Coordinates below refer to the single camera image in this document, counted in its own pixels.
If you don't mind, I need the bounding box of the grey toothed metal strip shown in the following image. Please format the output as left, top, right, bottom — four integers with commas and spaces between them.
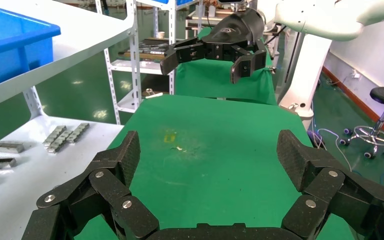
47, 130, 74, 154
66, 122, 91, 144
42, 125, 68, 147

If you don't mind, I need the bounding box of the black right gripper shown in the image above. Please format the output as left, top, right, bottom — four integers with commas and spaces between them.
159, 8, 268, 84

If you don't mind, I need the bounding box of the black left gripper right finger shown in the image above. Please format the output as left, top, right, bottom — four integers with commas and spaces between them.
276, 129, 384, 240

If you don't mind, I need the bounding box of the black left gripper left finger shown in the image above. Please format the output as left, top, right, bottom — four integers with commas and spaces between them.
21, 130, 160, 240

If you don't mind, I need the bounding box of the white floor cable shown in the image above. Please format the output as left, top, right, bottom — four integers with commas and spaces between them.
311, 127, 354, 173

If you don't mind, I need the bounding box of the tray of dark metal parts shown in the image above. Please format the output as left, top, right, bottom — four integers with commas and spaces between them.
118, 37, 180, 62

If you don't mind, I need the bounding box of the large blue plastic bin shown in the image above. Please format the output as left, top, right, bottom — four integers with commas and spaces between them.
0, 3, 62, 93

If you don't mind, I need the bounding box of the white perforated storage rack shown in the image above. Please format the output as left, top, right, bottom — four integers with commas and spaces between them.
94, 0, 201, 115

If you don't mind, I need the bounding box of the green table cloth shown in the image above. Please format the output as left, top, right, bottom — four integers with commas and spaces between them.
74, 94, 355, 240
175, 26, 277, 106

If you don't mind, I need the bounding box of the white robot torso column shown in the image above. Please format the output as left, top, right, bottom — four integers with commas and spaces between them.
278, 31, 333, 130

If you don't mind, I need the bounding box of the white metal shelf rack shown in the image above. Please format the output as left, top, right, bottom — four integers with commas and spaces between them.
0, 0, 137, 240

